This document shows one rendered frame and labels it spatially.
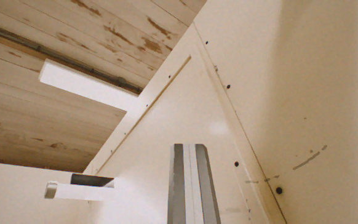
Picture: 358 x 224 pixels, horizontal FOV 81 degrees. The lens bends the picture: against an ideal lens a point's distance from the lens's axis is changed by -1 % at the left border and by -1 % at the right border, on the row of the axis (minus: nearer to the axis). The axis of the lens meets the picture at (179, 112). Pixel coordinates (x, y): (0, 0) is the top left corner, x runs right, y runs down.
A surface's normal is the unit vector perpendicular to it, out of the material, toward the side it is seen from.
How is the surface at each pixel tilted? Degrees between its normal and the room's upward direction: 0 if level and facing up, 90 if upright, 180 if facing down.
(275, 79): 90
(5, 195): 90
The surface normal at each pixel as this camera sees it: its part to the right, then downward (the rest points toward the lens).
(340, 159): -0.80, -0.28
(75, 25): 0.18, 0.73
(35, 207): 0.57, -0.61
